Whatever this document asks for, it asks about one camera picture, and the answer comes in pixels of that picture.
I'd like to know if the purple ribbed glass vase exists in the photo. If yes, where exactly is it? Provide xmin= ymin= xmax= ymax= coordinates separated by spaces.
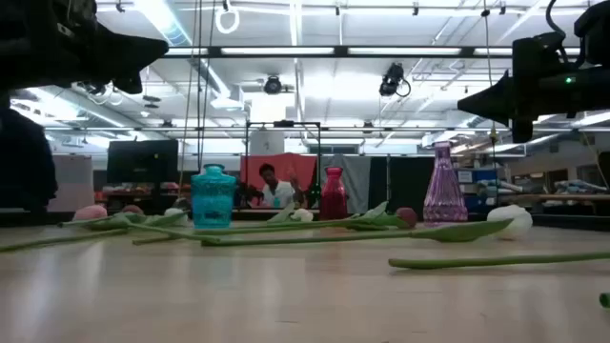
xmin=422 ymin=141 xmax=469 ymax=225

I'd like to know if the black hanging cable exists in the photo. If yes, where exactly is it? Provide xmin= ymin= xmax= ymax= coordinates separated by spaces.
xmin=196 ymin=0 xmax=204 ymax=173
xmin=177 ymin=0 xmax=199 ymax=196

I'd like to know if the wooden workbench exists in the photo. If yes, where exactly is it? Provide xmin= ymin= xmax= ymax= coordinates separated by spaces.
xmin=498 ymin=192 xmax=610 ymax=216

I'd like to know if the blue storage bin shelf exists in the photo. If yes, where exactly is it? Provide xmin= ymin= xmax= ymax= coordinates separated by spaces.
xmin=455 ymin=166 xmax=500 ymax=214

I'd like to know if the person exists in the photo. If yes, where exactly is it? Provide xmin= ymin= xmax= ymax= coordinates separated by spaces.
xmin=256 ymin=163 xmax=306 ymax=210

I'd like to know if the grey cloth backdrop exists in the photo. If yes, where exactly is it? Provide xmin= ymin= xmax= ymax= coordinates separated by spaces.
xmin=317 ymin=154 xmax=373 ymax=214

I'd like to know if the white partition board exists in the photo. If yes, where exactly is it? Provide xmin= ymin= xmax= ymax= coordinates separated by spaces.
xmin=47 ymin=154 xmax=95 ymax=213

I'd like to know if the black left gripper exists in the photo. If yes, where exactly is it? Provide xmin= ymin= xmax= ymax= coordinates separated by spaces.
xmin=28 ymin=0 xmax=172 ymax=95

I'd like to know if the red cloth backdrop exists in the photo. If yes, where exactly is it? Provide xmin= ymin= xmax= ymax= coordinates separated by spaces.
xmin=239 ymin=152 xmax=318 ymax=210

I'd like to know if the white artificial tulip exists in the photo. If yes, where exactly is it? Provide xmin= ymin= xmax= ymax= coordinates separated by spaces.
xmin=0 ymin=207 xmax=190 ymax=253
xmin=200 ymin=204 xmax=534 ymax=248
xmin=132 ymin=202 xmax=315 ymax=247

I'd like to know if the black aluminium table frame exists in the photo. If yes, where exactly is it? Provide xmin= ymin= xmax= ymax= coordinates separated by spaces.
xmin=0 ymin=208 xmax=610 ymax=233

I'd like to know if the black ceiling camera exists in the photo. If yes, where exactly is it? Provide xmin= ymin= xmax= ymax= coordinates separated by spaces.
xmin=378 ymin=61 xmax=413 ymax=99
xmin=263 ymin=74 xmax=284 ymax=96

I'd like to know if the red glass vase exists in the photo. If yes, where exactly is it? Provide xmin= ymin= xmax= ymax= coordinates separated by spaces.
xmin=319 ymin=166 xmax=349 ymax=221

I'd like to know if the white cable loop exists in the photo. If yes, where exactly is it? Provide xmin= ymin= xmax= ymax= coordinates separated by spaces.
xmin=213 ymin=2 xmax=241 ymax=35

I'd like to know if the black stand frame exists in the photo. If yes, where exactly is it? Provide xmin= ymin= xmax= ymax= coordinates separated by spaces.
xmin=244 ymin=119 xmax=323 ymax=211

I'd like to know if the black monitor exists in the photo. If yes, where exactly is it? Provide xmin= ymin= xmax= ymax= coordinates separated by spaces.
xmin=106 ymin=139 xmax=179 ymax=185

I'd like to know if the teal glass vase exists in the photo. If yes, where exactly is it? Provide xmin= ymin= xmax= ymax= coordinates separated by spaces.
xmin=191 ymin=163 xmax=237 ymax=230

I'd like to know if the black partition curtain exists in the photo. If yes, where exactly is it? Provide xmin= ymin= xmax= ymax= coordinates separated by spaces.
xmin=370 ymin=155 xmax=436 ymax=218

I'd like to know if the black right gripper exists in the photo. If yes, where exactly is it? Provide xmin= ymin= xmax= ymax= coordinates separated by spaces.
xmin=456 ymin=31 xmax=566 ymax=144

